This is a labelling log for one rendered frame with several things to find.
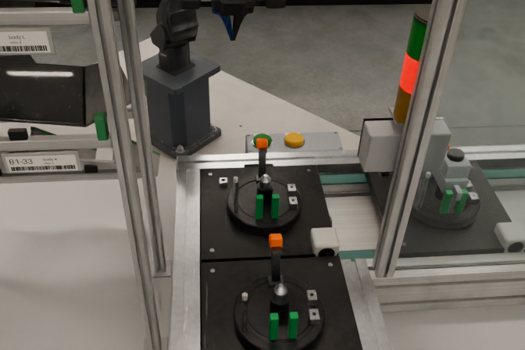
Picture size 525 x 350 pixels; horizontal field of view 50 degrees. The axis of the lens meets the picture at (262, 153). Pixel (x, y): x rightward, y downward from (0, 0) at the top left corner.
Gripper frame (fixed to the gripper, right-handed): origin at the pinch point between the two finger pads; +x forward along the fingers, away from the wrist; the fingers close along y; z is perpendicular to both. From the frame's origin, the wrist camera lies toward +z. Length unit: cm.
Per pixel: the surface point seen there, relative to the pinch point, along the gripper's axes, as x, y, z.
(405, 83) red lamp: -6.9, 21.8, 32.7
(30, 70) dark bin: -11.1, -25.6, 34.3
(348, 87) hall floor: 126, 73, -172
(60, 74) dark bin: -10.9, -22.1, 35.0
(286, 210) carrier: 26.3, 8.6, 22.5
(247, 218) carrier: 26.3, 1.4, 24.0
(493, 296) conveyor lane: 36, 45, 36
